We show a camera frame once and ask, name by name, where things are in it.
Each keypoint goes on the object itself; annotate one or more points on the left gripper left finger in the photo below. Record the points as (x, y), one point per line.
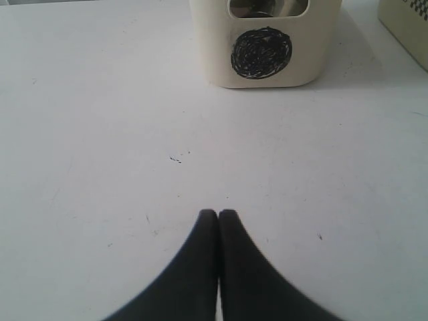
(187, 288)

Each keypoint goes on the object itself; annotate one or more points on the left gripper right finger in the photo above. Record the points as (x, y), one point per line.
(250, 287)

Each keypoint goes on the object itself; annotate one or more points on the steel mug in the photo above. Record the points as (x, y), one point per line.
(267, 8)

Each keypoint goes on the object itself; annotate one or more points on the cream bin with circle mark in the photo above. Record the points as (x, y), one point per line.
(264, 52)

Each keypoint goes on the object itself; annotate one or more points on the cream bin with triangle mark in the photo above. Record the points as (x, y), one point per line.
(407, 22)

